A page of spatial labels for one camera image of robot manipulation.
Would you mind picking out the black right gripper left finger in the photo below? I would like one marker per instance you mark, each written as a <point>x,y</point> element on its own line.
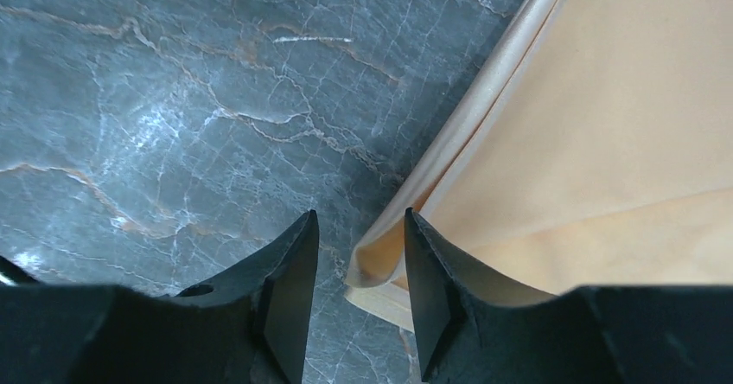
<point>246,324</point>

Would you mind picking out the peach satin napkin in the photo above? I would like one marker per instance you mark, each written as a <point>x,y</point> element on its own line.
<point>593,147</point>

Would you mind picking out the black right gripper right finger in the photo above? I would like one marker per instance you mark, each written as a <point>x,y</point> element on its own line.
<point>473,324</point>

